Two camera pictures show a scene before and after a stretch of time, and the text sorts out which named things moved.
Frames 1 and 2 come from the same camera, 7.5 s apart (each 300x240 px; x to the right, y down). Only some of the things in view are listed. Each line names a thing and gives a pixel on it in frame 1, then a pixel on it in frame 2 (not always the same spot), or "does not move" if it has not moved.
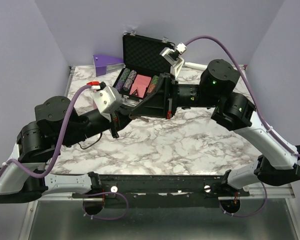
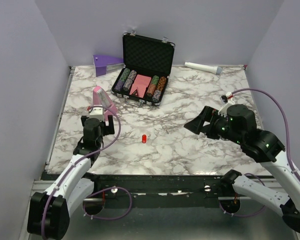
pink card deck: (141, 83) does not move
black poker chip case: (143, 66) does not move
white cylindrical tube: (199, 66) does not move
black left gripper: (119, 120) to (110, 125)
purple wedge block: (101, 61) does not move
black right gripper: (162, 101) to (209, 114)
